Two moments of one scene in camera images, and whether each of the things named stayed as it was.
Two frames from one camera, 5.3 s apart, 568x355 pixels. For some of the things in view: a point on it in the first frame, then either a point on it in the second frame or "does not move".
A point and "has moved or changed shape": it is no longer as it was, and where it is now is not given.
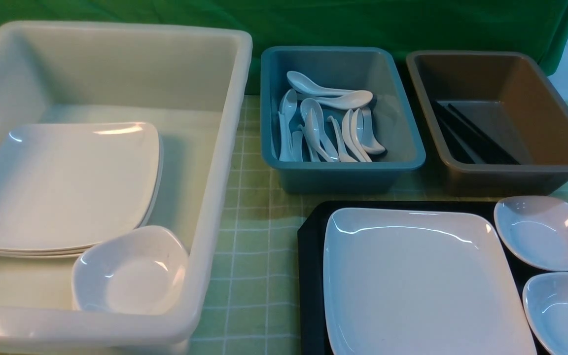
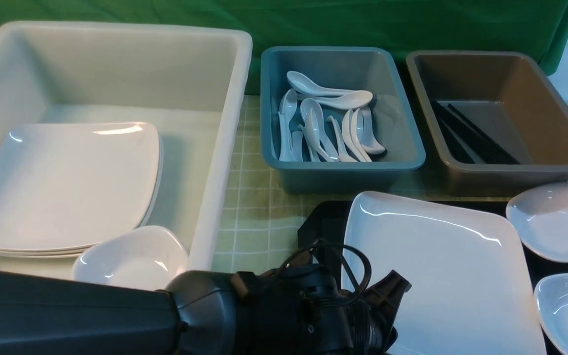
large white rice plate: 399,282 has moved or changed shape
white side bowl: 563,309 has moved or changed shape
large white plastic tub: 190,82 does not move
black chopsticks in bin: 469,139 does not move
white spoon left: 287,106 does not move
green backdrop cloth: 539,28 does not move
